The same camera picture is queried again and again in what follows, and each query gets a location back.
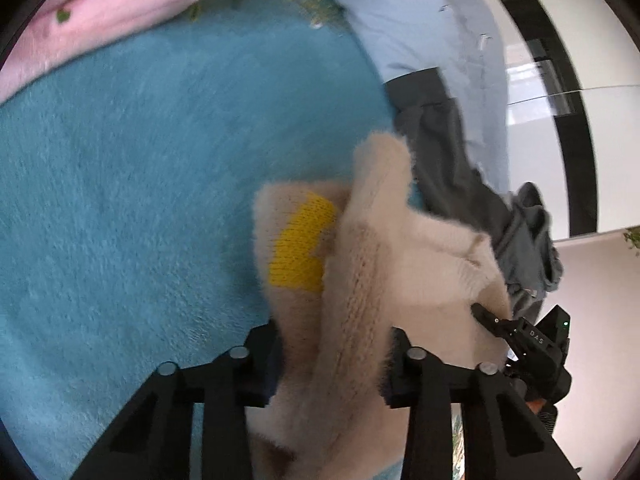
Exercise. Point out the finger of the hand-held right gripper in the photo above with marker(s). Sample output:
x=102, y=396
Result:
x=495, y=324

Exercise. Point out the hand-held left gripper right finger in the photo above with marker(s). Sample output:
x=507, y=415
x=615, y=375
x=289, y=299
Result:
x=397, y=375

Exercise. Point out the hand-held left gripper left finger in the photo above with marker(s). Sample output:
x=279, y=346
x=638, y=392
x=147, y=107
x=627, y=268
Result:
x=260, y=365

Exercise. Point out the beige fuzzy sweater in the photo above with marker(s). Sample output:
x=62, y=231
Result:
x=440, y=260

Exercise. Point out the grey-green garment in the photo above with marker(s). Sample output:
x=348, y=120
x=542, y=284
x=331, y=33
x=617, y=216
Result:
x=530, y=240

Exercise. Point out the green potted plant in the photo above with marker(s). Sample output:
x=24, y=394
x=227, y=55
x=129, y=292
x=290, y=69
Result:
x=632, y=240

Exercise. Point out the dark grey garment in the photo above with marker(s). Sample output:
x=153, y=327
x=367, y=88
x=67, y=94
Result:
x=440, y=150

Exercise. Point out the glossy white black wardrobe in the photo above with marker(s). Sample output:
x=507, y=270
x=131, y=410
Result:
x=530, y=130

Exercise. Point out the teal floral blanket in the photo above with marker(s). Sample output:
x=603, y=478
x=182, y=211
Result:
x=125, y=185

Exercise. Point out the light blue floral duvet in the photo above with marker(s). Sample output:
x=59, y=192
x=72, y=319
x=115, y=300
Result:
x=410, y=25

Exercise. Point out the pink blanket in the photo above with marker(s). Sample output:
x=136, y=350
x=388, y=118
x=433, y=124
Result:
x=125, y=0

